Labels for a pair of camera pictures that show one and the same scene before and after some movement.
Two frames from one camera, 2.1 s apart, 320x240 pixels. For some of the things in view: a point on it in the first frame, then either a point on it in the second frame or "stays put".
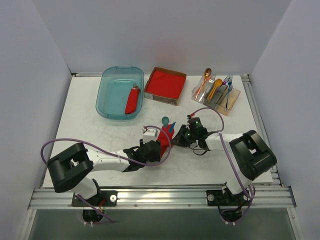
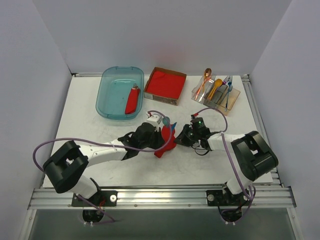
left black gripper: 155,149 -> 158,140
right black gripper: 182,137 stays put
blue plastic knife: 171,129 stays put
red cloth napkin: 165,138 stays put
